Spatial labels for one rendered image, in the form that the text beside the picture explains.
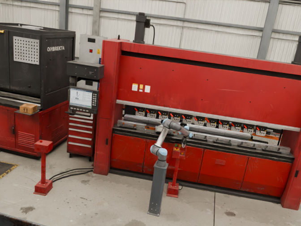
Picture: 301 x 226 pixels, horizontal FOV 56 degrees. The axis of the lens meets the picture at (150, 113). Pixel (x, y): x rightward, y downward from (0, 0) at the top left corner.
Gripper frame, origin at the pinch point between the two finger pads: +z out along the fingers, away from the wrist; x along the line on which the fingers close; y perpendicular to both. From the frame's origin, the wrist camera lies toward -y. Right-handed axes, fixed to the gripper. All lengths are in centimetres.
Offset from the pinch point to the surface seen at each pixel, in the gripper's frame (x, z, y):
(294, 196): -191, 59, 3
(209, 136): -43, -8, 36
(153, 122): 54, -5, 65
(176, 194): -1, 81, -14
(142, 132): 70, -1, 29
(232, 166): -86, 31, 19
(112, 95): 124, -61, 24
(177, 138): 10.0, -1.5, 25.1
